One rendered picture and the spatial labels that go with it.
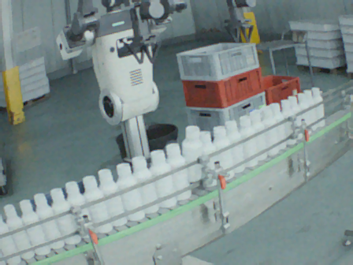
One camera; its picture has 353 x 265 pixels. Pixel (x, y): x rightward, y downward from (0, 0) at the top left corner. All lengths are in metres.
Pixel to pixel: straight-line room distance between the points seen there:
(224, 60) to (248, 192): 2.43
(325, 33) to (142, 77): 6.76
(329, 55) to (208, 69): 4.99
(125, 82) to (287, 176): 0.75
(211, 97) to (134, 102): 2.00
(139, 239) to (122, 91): 0.81
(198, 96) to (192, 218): 2.67
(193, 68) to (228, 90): 0.32
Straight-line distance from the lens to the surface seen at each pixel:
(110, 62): 2.06
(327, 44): 8.70
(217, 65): 3.96
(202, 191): 1.60
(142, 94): 2.13
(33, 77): 11.05
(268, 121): 1.78
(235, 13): 1.89
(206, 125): 4.17
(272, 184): 1.79
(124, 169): 1.42
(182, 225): 1.54
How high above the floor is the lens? 1.60
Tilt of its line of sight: 15 degrees down
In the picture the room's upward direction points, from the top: 10 degrees counter-clockwise
